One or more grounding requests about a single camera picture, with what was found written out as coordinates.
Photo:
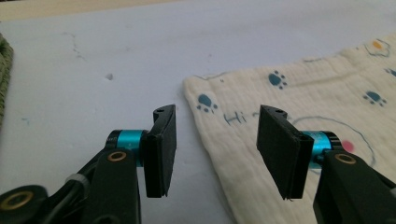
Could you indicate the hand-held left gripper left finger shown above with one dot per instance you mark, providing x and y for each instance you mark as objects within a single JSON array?
[{"x": 160, "y": 155}]

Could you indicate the green woven basket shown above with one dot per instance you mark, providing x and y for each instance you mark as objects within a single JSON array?
[{"x": 4, "y": 68}]

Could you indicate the cream paw-print cloth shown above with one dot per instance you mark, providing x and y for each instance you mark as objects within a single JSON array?
[{"x": 236, "y": 161}]

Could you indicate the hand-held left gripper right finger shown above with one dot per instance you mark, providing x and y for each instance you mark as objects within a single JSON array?
[{"x": 285, "y": 155}]

